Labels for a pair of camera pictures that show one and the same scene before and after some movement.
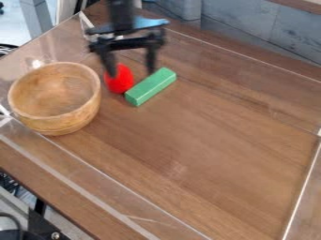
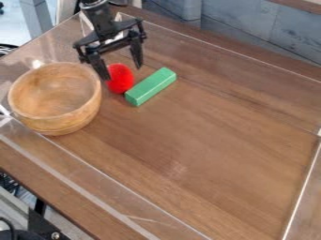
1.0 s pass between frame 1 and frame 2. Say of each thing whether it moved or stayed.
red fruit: stayed
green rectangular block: stayed
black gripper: moved
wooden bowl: stayed
